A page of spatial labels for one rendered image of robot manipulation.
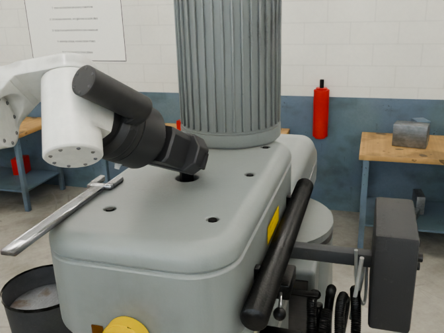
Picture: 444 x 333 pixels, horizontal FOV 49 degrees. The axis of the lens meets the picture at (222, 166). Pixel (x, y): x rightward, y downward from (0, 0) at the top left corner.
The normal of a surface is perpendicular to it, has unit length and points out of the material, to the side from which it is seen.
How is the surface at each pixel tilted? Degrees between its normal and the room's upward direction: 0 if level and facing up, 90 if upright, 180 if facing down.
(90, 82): 60
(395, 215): 0
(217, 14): 90
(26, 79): 139
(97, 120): 66
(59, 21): 90
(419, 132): 90
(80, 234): 27
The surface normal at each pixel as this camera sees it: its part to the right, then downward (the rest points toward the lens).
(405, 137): -0.48, 0.30
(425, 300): -0.03, -0.95
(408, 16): -0.29, 0.32
